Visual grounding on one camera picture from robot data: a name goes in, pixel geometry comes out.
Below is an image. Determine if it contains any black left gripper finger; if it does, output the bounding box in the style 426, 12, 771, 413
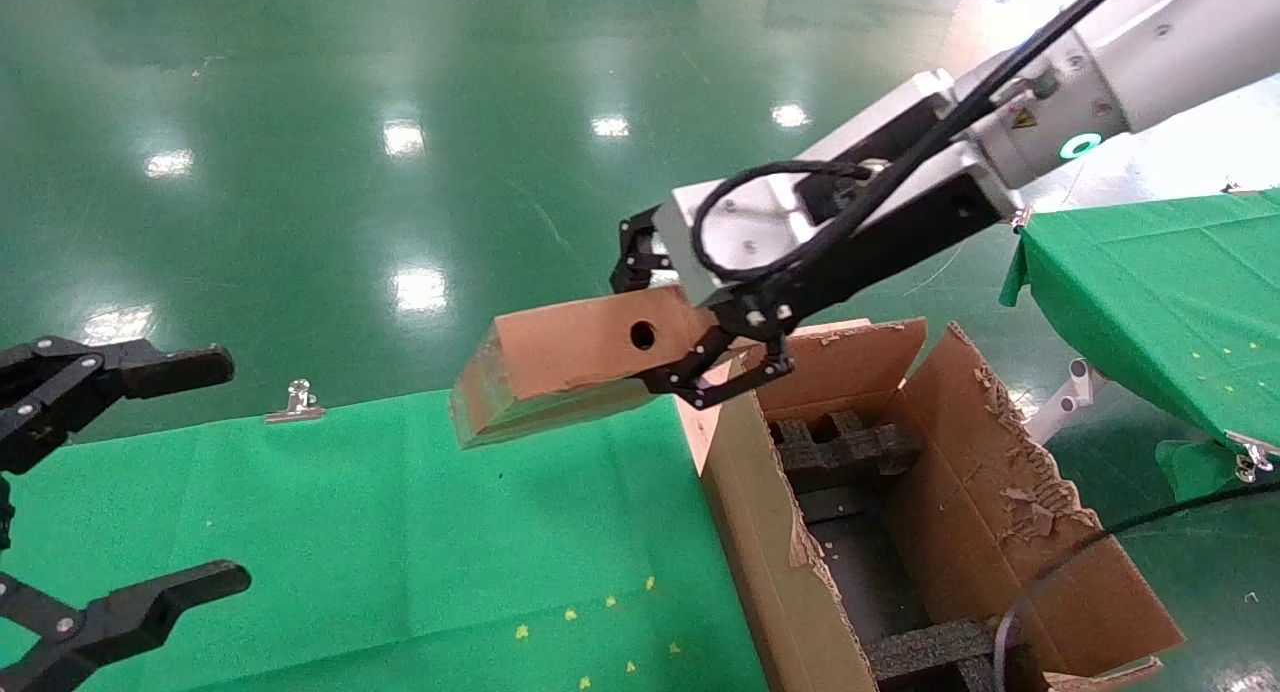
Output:
0, 337, 236, 475
0, 560, 251, 692

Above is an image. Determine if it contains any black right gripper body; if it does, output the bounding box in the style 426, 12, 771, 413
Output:
712, 167, 1011, 335

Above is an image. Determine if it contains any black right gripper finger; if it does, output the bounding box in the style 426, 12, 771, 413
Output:
640, 302, 796, 411
610, 207, 686, 293

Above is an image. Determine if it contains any small cardboard box with hole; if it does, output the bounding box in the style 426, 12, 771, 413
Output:
450, 285, 761, 450

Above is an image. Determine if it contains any large open cardboard carton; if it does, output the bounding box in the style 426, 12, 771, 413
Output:
678, 317, 1186, 692

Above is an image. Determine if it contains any black foam insert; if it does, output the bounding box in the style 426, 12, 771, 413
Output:
770, 412, 923, 478
865, 617, 1051, 692

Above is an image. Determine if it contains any white table leg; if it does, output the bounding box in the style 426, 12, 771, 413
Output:
1022, 357, 1111, 448

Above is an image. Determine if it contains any green table cloth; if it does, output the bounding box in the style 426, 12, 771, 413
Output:
0, 377, 771, 692
1000, 187, 1280, 503

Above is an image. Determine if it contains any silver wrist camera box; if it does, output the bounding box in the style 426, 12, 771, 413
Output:
670, 167, 831, 303

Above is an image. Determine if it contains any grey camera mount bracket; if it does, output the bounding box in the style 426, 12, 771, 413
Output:
800, 67, 1026, 223

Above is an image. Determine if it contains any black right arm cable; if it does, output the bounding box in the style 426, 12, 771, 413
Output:
692, 0, 1141, 283

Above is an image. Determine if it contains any thin dark cable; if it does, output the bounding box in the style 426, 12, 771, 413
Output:
992, 477, 1280, 692

